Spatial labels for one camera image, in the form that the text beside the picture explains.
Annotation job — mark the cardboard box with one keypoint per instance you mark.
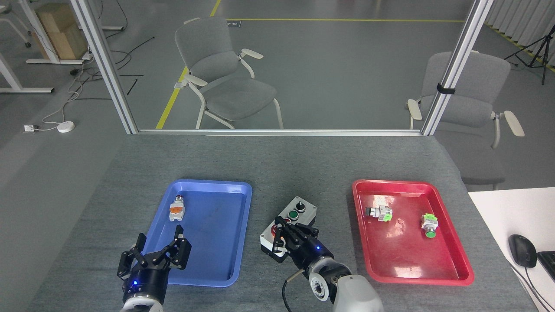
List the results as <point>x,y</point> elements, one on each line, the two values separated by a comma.
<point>60,32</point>

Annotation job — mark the grey chair with white armrests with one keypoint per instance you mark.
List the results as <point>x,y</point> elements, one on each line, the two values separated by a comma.
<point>230,82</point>
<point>477,99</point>

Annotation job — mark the black computer mouse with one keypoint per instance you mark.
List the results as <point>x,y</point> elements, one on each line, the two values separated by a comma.
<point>522,250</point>

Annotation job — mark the white side table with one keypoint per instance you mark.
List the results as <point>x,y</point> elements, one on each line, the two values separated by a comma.
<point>511,212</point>

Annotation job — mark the black keyboard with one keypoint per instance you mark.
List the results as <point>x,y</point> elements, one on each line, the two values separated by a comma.
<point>547,264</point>

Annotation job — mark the black tripod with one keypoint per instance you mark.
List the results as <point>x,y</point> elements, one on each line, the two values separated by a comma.
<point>537,50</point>

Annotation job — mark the grey control box with buttons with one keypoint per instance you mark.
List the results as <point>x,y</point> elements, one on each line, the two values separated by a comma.
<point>299,210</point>

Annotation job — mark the red plastic tray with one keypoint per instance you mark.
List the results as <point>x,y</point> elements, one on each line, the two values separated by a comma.
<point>403,251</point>

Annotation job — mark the orange white push button switch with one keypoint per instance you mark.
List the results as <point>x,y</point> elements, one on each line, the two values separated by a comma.
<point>177,210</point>

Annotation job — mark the white wall plug socket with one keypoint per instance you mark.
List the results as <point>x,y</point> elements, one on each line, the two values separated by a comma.
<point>29,128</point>

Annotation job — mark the white round floor device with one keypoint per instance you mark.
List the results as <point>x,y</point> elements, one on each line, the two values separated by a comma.
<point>66,127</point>

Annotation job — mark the white desk leg frame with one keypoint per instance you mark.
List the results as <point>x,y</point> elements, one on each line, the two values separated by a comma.
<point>17,84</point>
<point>43,43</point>

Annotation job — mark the green push button switch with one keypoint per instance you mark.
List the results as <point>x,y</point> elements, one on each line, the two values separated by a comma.
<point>430,225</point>

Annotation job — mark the silver aluminium rail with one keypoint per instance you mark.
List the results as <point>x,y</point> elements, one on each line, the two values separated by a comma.
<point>282,132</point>

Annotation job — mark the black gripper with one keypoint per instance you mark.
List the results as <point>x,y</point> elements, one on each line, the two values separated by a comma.
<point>310,253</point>
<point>147,281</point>

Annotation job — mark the black knob switch green block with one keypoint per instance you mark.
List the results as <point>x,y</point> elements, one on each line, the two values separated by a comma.
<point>379,212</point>

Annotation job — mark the blue plastic tray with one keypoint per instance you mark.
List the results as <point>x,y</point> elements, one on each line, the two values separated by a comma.
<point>208,234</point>

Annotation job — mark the white pleated curtain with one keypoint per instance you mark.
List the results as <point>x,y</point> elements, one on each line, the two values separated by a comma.
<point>524,21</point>

